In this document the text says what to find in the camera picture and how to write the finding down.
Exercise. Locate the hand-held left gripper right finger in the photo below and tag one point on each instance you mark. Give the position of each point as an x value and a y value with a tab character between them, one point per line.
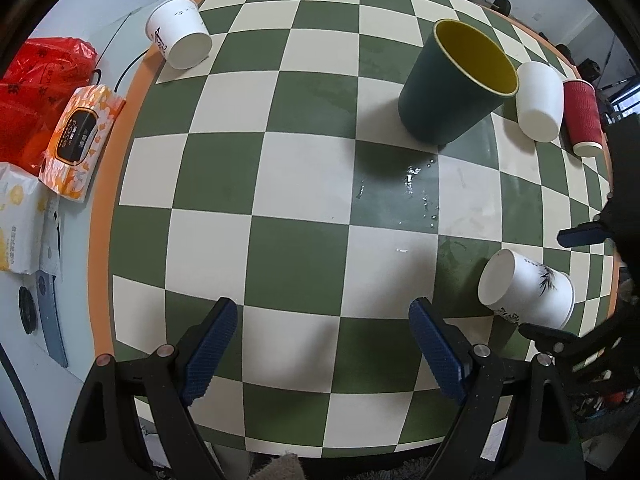
435	352

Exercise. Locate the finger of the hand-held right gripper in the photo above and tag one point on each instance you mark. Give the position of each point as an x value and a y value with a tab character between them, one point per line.
547	335
580	235

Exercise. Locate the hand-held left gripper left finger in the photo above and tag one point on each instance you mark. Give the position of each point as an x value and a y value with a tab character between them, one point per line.
210	352

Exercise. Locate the white bamboo print paper cup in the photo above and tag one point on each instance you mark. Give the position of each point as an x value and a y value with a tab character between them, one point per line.
525	287

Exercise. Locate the red ribbed paper cup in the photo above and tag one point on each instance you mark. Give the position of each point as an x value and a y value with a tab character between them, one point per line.
582	115

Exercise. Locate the plain white paper cup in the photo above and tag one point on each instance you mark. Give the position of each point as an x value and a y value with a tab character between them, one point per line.
539	100

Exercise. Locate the dark green cup yellow inside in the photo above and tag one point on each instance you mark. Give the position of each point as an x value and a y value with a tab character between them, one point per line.
440	95

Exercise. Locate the white paper cup black script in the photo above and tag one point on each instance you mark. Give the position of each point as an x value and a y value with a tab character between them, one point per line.
175	30

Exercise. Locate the grey-blue flat strip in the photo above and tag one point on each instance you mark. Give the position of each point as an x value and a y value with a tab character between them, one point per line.
50	320

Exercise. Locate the black round disc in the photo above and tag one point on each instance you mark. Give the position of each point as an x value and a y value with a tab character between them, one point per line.
26	310

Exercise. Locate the green white checkered mat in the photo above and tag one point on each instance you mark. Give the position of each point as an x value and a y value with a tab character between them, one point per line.
300	185

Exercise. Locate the white paper packet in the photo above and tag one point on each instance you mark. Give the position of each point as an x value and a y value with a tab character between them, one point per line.
50	240

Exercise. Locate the black dumbbell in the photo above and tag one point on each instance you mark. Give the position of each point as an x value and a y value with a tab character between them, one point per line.
501	6

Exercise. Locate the white yellow tissue pack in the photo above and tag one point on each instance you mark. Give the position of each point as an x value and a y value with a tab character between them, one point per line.
20	220

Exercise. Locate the orange wet wipes pack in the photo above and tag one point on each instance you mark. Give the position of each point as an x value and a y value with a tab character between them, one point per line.
80	145

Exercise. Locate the red plastic bag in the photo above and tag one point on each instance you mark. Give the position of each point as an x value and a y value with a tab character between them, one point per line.
30	110

